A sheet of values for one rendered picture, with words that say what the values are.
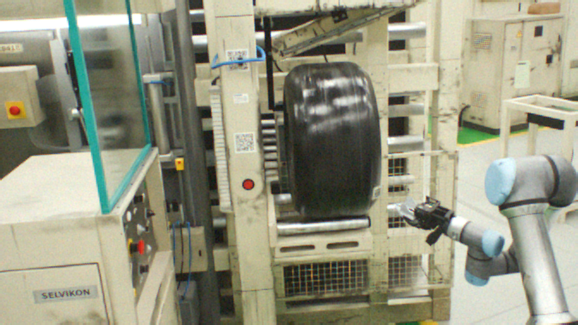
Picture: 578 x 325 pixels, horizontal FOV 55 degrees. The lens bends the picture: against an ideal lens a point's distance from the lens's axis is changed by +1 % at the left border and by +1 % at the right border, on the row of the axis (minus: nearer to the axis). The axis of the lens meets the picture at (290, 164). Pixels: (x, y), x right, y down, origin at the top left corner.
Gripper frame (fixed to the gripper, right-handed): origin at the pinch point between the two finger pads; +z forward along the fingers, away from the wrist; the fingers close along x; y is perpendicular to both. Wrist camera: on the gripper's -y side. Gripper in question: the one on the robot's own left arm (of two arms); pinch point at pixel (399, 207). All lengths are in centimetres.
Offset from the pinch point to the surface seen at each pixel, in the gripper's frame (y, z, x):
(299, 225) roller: -7.2, 29.7, 20.3
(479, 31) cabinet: -163, 194, -404
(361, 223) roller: -11.6, 14.7, 4.1
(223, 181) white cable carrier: 10, 55, 30
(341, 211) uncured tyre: -1.4, 17.1, 10.6
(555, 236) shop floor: -171, 10, -171
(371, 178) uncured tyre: 11.8, 8.1, 2.7
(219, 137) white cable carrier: 25, 57, 24
